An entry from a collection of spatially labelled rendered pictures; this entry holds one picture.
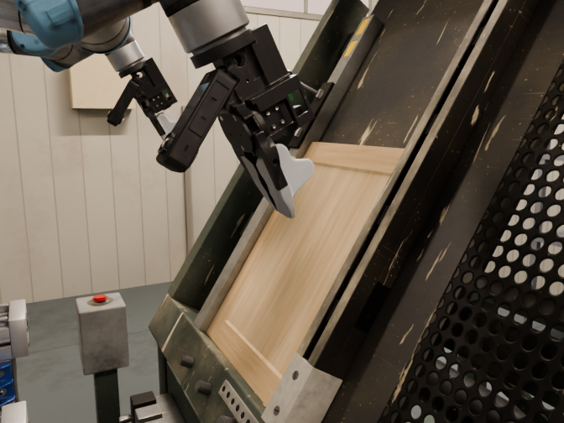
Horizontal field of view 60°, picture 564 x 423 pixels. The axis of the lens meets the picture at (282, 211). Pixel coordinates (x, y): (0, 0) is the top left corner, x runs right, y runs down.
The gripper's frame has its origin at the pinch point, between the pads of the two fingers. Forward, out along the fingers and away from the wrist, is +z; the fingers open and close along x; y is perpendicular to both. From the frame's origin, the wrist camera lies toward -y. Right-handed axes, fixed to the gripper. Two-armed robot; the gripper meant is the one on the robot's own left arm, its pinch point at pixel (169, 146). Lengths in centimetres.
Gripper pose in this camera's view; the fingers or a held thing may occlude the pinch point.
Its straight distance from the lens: 123.1
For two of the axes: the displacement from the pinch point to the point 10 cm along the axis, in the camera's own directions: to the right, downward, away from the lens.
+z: 4.4, 8.2, 3.7
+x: -2.6, -2.8, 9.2
